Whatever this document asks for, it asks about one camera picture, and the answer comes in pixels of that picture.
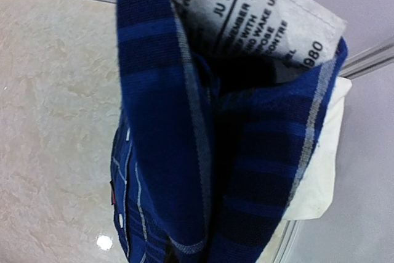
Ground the blue plaid shirt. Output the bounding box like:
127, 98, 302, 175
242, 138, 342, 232
111, 0, 347, 262

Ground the white t-shirt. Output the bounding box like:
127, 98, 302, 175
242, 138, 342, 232
283, 77, 352, 221

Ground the right corner wall post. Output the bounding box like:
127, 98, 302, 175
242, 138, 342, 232
339, 36, 393, 79

